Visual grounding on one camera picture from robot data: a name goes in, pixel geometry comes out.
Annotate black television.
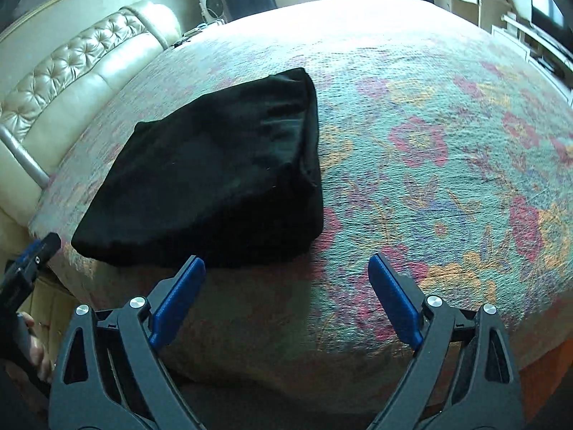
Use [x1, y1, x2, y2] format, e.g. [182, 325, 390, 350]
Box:
[531, 0, 565, 30]

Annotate cream tufted headboard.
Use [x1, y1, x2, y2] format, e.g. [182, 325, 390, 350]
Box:
[1, 1, 183, 255]

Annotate person's left hand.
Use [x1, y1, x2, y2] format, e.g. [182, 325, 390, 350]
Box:
[5, 312, 53, 386]

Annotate black pants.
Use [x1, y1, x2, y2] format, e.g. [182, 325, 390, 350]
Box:
[72, 68, 323, 269]

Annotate white desk fan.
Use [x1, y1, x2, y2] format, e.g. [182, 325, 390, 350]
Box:
[198, 0, 226, 24]

